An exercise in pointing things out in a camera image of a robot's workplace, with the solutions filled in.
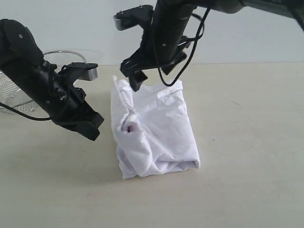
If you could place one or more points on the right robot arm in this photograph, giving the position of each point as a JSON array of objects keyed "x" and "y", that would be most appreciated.
[{"x": 196, "y": 13}]

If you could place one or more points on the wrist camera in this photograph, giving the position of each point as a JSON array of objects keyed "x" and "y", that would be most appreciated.
[
  {"x": 79, "y": 71},
  {"x": 141, "y": 15}
]

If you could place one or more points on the white printed t-shirt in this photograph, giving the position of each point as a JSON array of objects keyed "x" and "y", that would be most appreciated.
[{"x": 152, "y": 130}]

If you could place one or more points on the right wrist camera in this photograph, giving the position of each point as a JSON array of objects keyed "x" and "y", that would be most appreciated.
[{"x": 141, "y": 15}]

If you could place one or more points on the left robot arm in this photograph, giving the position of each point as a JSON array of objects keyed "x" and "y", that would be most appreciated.
[{"x": 23, "y": 62}]

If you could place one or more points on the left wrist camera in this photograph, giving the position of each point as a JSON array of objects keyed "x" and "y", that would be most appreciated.
[{"x": 79, "y": 71}]

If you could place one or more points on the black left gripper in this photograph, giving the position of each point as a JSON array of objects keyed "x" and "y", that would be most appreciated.
[{"x": 64, "y": 103}]

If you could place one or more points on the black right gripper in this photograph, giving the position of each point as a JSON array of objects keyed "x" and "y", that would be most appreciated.
[{"x": 160, "y": 49}]

